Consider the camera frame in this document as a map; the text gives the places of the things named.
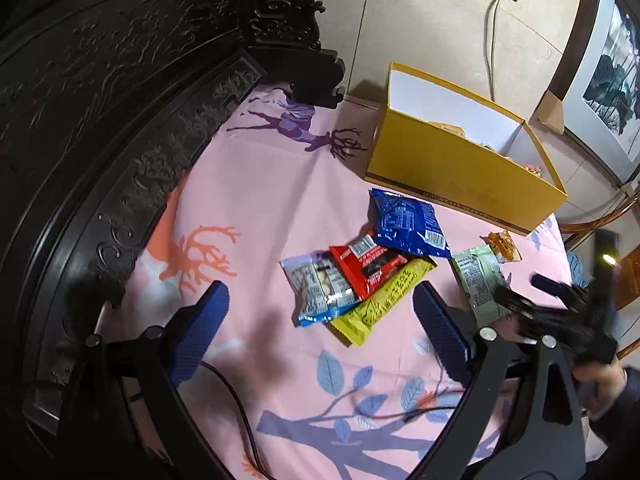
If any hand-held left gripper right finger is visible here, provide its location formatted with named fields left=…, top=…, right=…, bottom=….
left=410, top=281, right=589, bottom=480

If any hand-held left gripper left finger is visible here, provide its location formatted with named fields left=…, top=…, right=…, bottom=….
left=60, top=280, right=231, bottom=480

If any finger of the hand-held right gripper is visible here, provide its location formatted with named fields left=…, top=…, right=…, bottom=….
left=492, top=284, right=533, bottom=322
left=530, top=273, right=583, bottom=303

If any green snack packet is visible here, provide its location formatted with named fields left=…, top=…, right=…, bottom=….
left=450, top=245, right=516, bottom=332

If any yellow cardboard box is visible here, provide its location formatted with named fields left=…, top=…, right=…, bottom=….
left=364, top=62, right=569, bottom=238

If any round cake snack packet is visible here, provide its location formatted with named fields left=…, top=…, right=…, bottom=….
left=427, top=120, right=467, bottom=137

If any person's right forearm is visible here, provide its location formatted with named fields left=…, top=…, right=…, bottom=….
left=587, top=366, right=640, bottom=463

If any person's right hand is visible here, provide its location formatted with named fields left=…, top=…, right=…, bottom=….
left=571, top=360, right=629, bottom=422

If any blue cloth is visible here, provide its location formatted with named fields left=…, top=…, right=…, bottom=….
left=567, top=252, right=589, bottom=287

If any small orange snack packet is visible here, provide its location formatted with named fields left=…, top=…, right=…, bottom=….
left=481, top=230, right=523, bottom=264

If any yellow snack packet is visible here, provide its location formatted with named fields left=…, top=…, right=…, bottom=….
left=327, top=255, right=438, bottom=347

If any red snack packet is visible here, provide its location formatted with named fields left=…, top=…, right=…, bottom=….
left=329, top=232, right=411, bottom=302

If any silver blue snack packet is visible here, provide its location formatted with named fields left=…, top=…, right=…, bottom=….
left=280, top=251, right=362, bottom=329

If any pink printed sheet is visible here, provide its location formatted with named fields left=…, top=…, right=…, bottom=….
left=94, top=85, right=577, bottom=480

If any cardboard corner protector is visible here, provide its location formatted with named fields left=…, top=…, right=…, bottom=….
left=530, top=88, right=569, bottom=134

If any framed landscape painting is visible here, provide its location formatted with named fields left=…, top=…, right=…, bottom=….
left=542, top=0, right=640, bottom=187

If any dark carved wooden furniture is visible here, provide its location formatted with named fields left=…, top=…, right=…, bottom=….
left=0, top=0, right=347, bottom=438

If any black cable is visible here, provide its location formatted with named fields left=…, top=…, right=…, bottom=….
left=199, top=359, right=275, bottom=480

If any white power cable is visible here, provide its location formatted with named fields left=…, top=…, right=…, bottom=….
left=483, top=0, right=504, bottom=104

